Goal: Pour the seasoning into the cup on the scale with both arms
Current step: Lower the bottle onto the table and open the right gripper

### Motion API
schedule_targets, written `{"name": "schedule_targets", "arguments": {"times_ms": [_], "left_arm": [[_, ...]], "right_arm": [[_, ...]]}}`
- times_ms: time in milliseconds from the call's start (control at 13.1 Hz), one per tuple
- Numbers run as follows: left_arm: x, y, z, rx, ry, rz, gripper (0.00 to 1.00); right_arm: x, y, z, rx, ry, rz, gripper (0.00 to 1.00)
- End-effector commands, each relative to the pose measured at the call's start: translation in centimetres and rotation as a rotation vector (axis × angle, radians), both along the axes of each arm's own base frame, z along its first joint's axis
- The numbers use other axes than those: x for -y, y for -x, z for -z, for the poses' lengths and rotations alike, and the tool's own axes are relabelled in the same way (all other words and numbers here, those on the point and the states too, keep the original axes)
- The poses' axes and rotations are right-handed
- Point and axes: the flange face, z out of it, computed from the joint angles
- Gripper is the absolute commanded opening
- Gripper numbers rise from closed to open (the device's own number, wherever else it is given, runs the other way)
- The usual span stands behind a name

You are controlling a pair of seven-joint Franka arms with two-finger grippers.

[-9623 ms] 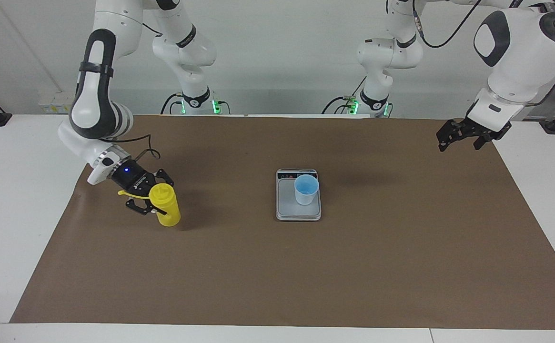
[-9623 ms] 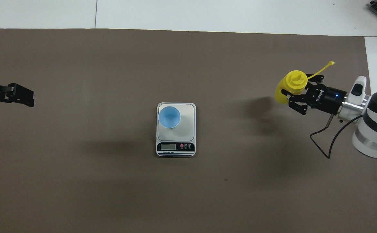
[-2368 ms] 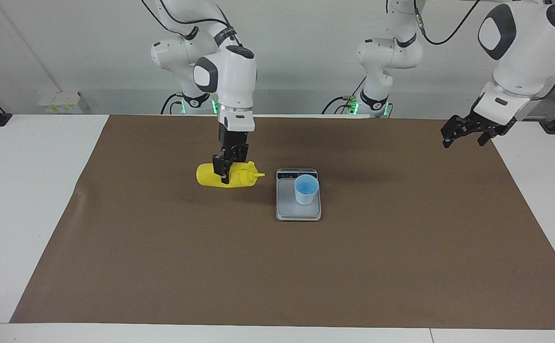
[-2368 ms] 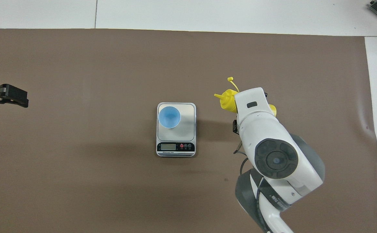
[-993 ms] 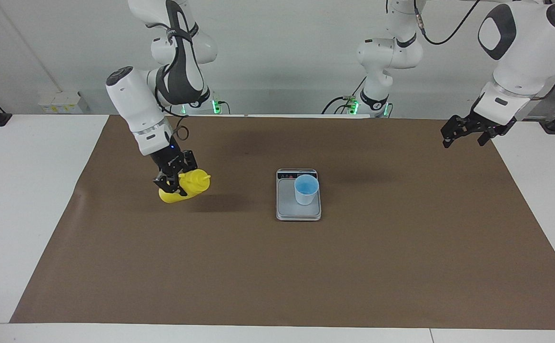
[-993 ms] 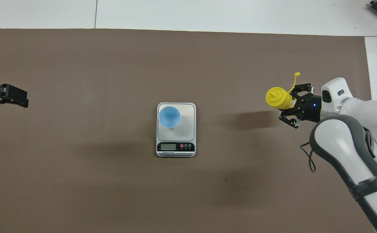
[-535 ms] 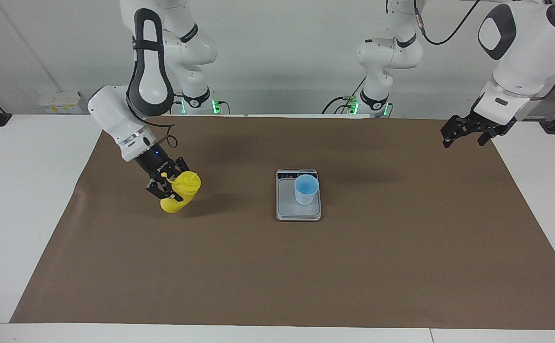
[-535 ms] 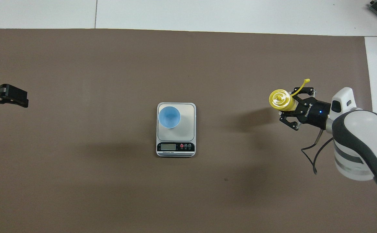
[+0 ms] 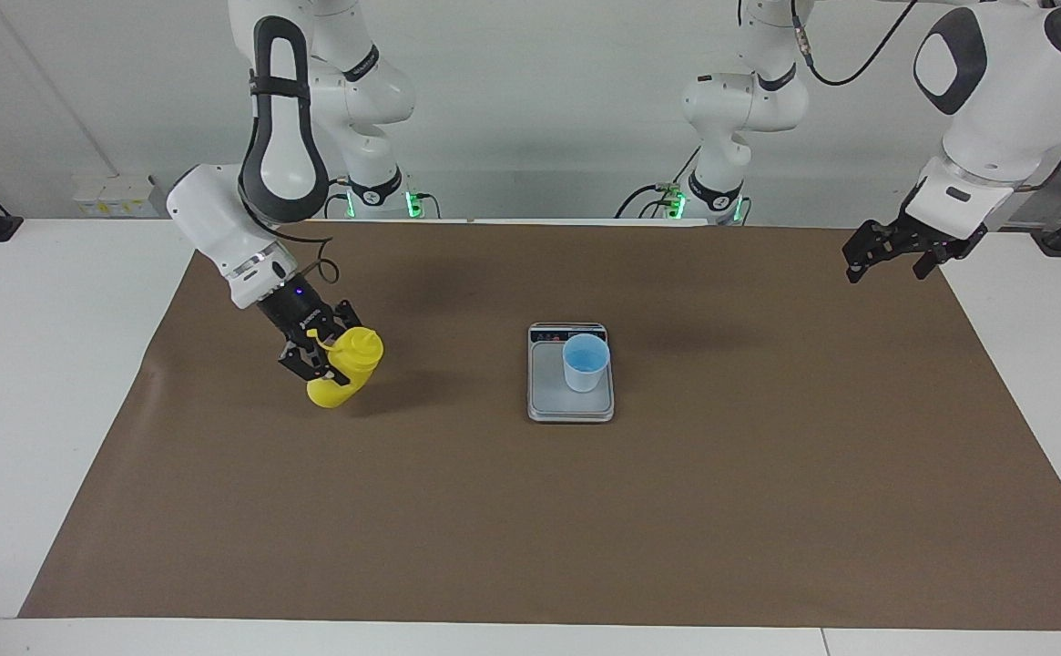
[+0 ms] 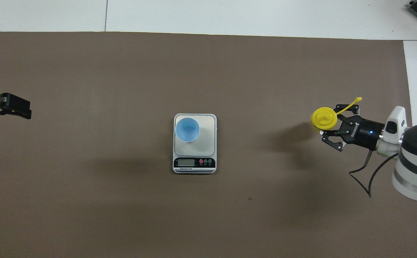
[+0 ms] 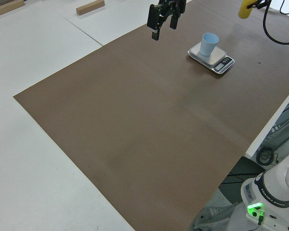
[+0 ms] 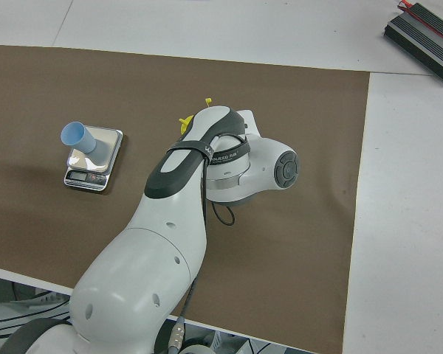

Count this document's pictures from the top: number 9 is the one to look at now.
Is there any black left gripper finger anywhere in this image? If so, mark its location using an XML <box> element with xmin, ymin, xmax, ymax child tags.
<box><xmin>912</xmin><ymin>227</ymin><xmax>989</xmax><ymax>281</ymax></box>
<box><xmin>842</xmin><ymin>220</ymin><xmax>905</xmax><ymax>284</ymax></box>

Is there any yellow squeeze bottle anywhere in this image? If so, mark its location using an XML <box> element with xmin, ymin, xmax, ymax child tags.
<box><xmin>305</xmin><ymin>325</ymin><xmax>385</xmax><ymax>409</ymax></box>

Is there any light blue plastic cup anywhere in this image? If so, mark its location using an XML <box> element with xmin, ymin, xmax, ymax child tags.
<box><xmin>563</xmin><ymin>333</ymin><xmax>611</xmax><ymax>394</ymax></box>

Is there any silver digital kitchen scale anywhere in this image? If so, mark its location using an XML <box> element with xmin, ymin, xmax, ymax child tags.
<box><xmin>527</xmin><ymin>322</ymin><xmax>616</xmax><ymax>424</ymax></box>

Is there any brown paper mat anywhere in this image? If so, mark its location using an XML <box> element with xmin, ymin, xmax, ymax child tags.
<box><xmin>18</xmin><ymin>219</ymin><xmax>1061</xmax><ymax>631</ymax></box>

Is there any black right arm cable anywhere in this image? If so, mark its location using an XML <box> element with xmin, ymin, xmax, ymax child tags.
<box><xmin>257</xmin><ymin>219</ymin><xmax>341</xmax><ymax>286</ymax></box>

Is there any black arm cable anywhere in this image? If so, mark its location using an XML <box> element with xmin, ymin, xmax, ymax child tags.
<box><xmin>790</xmin><ymin>0</ymin><xmax>1061</xmax><ymax>192</ymax></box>
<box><xmin>257</xmin><ymin>219</ymin><xmax>341</xmax><ymax>286</ymax></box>

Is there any black base cable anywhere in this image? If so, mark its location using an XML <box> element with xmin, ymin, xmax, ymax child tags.
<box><xmin>614</xmin><ymin>144</ymin><xmax>702</xmax><ymax>220</ymax></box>
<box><xmin>321</xmin><ymin>177</ymin><xmax>354</xmax><ymax>220</ymax></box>

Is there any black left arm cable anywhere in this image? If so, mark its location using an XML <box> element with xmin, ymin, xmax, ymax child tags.
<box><xmin>790</xmin><ymin>0</ymin><xmax>1061</xmax><ymax>192</ymax></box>

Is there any white wall socket strip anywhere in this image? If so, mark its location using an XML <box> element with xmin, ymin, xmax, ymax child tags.
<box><xmin>73</xmin><ymin>173</ymin><xmax>160</xmax><ymax>220</ymax></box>

